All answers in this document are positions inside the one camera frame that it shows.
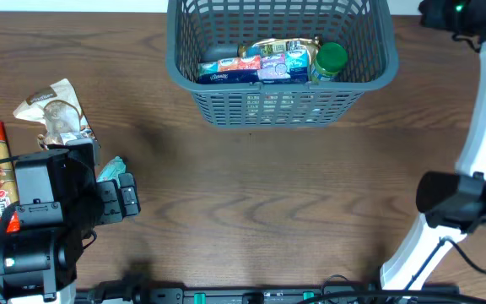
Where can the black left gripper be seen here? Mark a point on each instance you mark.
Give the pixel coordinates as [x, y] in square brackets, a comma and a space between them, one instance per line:
[121, 207]

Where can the green lid jar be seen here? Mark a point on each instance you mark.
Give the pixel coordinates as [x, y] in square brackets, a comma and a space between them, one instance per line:
[329, 62]

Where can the gold foil food pouch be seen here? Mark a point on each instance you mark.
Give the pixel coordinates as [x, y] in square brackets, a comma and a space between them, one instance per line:
[272, 46]

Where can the blue tissue pack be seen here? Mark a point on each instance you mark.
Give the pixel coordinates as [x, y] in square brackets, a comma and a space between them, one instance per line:
[289, 67]

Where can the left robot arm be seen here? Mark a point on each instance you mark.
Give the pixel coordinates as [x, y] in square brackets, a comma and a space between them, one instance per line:
[60, 203]

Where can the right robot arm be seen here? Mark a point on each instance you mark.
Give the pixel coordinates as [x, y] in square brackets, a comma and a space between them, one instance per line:
[451, 205]

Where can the small teal packet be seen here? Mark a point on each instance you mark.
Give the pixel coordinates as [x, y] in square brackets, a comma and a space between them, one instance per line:
[112, 170]

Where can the grey plastic basket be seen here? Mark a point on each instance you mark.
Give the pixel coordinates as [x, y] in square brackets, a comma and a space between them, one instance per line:
[363, 28]

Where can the white brown snack bag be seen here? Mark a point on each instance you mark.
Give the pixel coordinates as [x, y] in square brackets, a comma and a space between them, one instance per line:
[58, 109]

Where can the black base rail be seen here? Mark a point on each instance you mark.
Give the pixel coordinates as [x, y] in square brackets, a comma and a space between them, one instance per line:
[137, 290]

